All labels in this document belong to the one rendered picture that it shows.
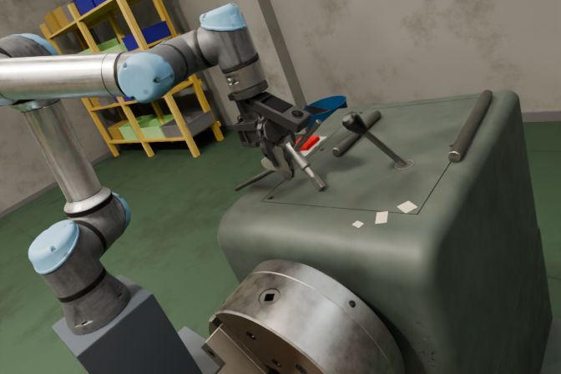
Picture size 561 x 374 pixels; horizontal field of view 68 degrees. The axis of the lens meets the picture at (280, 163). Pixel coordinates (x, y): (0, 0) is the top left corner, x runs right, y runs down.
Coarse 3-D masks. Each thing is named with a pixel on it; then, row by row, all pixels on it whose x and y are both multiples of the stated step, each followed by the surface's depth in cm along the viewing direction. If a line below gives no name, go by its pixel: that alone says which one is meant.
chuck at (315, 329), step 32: (256, 288) 65; (288, 288) 63; (224, 320) 66; (256, 320) 59; (288, 320) 58; (320, 320) 59; (352, 320) 60; (256, 352) 65; (288, 352) 58; (320, 352) 56; (352, 352) 57
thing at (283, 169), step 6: (276, 150) 83; (282, 150) 84; (276, 156) 83; (282, 156) 84; (264, 162) 87; (270, 162) 86; (282, 162) 84; (270, 168) 87; (276, 168) 84; (282, 168) 84; (288, 168) 85; (282, 174) 86; (288, 174) 86
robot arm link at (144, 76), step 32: (0, 64) 73; (32, 64) 71; (64, 64) 70; (96, 64) 68; (128, 64) 64; (160, 64) 66; (0, 96) 75; (32, 96) 74; (64, 96) 73; (96, 96) 72; (128, 96) 67; (160, 96) 68
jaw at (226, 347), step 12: (216, 324) 69; (216, 336) 65; (228, 336) 66; (204, 348) 66; (216, 348) 64; (228, 348) 65; (240, 348) 66; (216, 360) 66; (228, 360) 64; (240, 360) 65; (252, 360) 65; (216, 372) 64; (228, 372) 63; (240, 372) 64; (252, 372) 64; (264, 372) 65
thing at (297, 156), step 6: (288, 144) 83; (294, 144) 83; (288, 150) 83; (294, 150) 83; (294, 156) 82; (300, 156) 82; (300, 162) 82; (306, 162) 82; (300, 168) 83; (306, 168) 82; (312, 174) 82; (312, 180) 82; (318, 180) 81; (318, 186) 81; (324, 186) 81
